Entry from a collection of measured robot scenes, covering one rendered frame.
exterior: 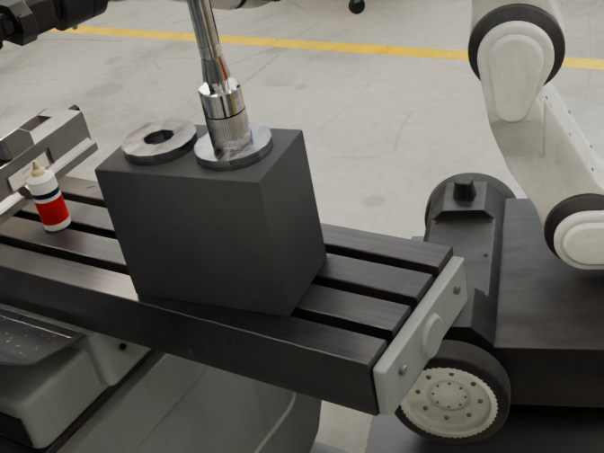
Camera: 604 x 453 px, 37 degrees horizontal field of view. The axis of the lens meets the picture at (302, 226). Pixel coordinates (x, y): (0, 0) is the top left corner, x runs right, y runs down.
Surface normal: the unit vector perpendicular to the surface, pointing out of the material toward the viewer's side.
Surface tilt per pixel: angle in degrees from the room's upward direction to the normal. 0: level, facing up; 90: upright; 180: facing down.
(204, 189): 90
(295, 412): 90
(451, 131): 0
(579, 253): 90
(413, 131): 0
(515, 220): 0
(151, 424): 90
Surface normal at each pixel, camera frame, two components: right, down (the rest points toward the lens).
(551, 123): -0.22, 0.56
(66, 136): 0.86, 0.14
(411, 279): -0.17, -0.83
